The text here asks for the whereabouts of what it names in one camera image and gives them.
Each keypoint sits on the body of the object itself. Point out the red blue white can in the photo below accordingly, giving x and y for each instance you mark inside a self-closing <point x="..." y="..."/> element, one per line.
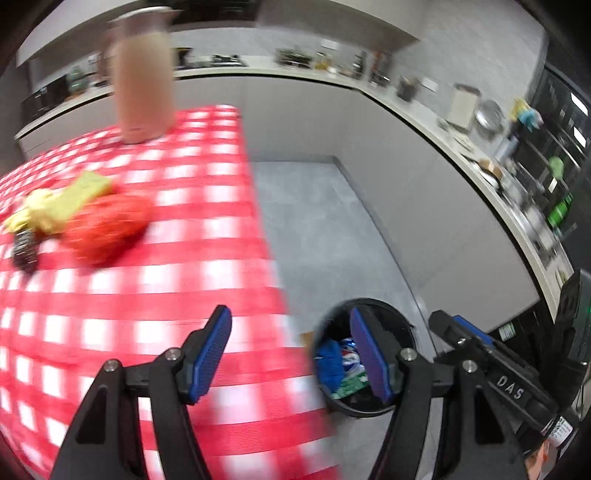
<point x="353" y="355"/>

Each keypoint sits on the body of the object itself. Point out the yellow oil bottles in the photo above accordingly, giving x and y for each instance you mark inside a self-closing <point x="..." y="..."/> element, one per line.
<point x="322" y="61"/>

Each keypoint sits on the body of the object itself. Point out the white wall socket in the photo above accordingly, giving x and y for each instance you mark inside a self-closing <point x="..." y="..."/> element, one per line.
<point x="330" y="45"/>
<point x="430" y="84"/>

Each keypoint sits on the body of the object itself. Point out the gas stove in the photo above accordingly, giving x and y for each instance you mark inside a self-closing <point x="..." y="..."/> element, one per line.
<point x="212" y="59"/>

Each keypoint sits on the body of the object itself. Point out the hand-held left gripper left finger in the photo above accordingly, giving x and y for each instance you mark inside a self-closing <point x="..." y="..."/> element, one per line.
<point x="211" y="357"/>

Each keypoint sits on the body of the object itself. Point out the black built-in dishwasher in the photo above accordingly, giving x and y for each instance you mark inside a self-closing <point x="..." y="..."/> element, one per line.
<point x="521" y="330"/>

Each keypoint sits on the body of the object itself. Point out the green cleaning cloth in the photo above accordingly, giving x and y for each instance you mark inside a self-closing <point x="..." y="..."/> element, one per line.
<point x="557" y="167"/>

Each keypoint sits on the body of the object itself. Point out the grey wall cabinet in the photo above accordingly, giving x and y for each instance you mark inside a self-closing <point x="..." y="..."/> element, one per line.
<point x="341" y="21"/>

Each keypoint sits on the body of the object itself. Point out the brown frying pan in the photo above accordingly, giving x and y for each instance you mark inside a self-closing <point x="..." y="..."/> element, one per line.
<point x="490" y="168"/>

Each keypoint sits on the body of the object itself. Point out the black mesh item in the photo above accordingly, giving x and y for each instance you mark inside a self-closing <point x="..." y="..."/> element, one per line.
<point x="25" y="251"/>

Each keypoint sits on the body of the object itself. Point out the yellow crumpled wrapper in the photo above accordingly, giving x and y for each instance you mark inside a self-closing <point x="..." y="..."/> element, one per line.
<point x="37" y="207"/>

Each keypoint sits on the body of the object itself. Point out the dark kitchen window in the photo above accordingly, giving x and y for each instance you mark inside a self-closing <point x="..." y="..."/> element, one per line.
<point x="563" y="138"/>

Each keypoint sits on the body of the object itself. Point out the yellow rubber glove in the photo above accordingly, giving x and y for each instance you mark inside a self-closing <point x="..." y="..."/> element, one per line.
<point x="521" y="107"/>

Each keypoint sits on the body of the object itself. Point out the red white checkered tablecloth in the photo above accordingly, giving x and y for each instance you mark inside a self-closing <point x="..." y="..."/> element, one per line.
<point x="161" y="286"/>

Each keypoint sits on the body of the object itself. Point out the grey kitchen base cabinets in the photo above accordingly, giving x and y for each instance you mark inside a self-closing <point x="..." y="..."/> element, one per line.
<point x="323" y="120"/>

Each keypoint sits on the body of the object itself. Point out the green jar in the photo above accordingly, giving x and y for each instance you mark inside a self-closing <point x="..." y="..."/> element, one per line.
<point x="77" y="78"/>

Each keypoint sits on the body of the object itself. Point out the green dish soap bottle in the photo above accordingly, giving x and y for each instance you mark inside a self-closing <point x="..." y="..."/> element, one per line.
<point x="561" y="211"/>

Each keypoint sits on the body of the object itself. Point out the dark sauce bottle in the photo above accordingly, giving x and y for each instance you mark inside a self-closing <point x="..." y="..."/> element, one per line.
<point x="358" y="63"/>

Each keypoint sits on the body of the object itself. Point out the pink thermos jug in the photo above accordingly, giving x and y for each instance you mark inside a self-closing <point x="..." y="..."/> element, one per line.
<point x="143" y="87"/>

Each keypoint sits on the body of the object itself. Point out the metal baking tray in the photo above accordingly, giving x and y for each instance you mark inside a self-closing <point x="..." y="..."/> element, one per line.
<point x="465" y="107"/>

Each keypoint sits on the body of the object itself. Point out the yellow-green flat packet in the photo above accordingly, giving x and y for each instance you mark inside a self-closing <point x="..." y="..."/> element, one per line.
<point x="85" y="194"/>

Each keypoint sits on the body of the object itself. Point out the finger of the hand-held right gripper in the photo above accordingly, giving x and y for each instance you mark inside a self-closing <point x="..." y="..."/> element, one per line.
<point x="471" y="328"/>

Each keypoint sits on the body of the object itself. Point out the beige kitchen countertop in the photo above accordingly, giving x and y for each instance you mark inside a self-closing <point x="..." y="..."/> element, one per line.
<point x="415" y="120"/>

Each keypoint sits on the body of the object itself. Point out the green snack packet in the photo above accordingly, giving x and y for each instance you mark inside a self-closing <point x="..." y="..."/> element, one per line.
<point x="351" y="385"/>

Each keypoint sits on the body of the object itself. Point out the black round trash bin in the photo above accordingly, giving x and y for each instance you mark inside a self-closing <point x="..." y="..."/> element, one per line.
<point x="397" y="323"/>

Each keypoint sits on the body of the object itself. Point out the black utensil holder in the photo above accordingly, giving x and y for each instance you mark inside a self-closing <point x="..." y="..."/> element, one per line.
<point x="408" y="90"/>

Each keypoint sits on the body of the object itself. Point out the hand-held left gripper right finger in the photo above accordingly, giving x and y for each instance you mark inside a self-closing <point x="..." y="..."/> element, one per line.
<point x="369" y="357"/>

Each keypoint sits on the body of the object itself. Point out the steel colander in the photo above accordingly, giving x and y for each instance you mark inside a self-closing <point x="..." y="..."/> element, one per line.
<point x="489" y="114"/>

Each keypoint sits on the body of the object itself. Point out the blue rubber glove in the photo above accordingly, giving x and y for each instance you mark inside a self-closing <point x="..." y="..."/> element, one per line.
<point x="531" y="119"/>

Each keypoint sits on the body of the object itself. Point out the red snack bag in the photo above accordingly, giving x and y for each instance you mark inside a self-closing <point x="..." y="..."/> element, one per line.
<point x="108" y="228"/>

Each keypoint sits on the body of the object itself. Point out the steel cooking pot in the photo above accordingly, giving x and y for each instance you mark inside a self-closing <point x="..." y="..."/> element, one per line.
<point x="293" y="57"/>

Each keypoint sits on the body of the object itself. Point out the blue plastic packet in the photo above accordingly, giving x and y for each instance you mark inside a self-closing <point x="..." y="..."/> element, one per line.
<point x="328" y="364"/>

